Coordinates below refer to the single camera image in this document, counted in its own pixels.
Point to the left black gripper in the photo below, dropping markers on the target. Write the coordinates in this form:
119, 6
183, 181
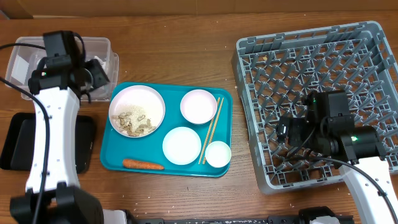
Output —
102, 78

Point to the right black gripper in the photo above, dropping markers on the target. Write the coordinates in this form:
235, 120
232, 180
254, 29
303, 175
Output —
296, 127

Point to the small white cup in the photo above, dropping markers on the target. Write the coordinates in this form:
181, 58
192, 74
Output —
218, 154

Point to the wooden chopstick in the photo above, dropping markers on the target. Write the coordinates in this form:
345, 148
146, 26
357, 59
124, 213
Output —
214, 126
208, 134

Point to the pink bowl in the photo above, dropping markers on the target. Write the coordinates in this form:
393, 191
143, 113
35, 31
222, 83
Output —
198, 106

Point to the white medium bowl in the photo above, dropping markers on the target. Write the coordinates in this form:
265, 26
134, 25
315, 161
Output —
181, 146

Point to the white napkin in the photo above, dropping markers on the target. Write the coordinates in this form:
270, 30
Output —
102, 63

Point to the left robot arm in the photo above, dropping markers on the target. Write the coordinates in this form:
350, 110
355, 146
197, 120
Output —
52, 192

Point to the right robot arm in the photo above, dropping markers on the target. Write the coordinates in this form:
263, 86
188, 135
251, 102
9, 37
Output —
357, 149

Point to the grey dishwasher rack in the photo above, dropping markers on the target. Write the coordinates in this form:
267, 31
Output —
301, 90

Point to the large plate with food scraps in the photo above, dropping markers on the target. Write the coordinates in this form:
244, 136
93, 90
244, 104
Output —
136, 111

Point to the clear plastic bin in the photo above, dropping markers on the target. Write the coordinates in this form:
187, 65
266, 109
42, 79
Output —
24, 60

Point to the teal plastic tray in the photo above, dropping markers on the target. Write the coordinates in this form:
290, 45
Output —
116, 147

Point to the orange carrot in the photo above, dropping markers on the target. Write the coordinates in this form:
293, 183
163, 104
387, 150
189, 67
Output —
134, 164

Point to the black plastic bin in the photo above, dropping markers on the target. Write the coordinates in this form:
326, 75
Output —
18, 150

